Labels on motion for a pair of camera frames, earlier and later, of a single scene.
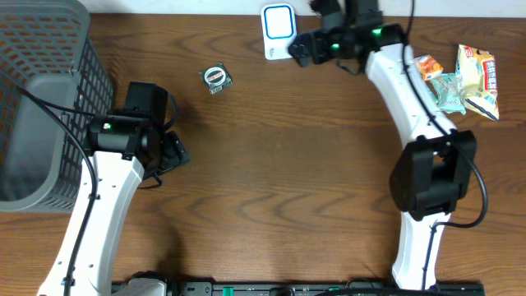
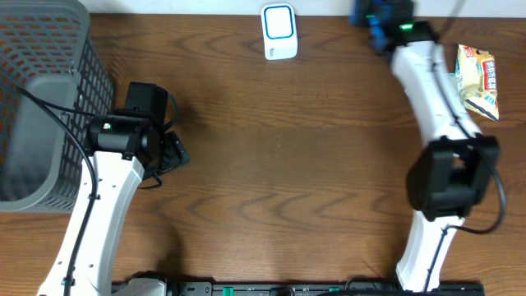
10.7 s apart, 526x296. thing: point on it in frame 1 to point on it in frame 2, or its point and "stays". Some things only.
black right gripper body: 320,43 to 367,11
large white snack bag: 476,75 stays
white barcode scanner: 279,27 stays
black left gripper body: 174,151 stays
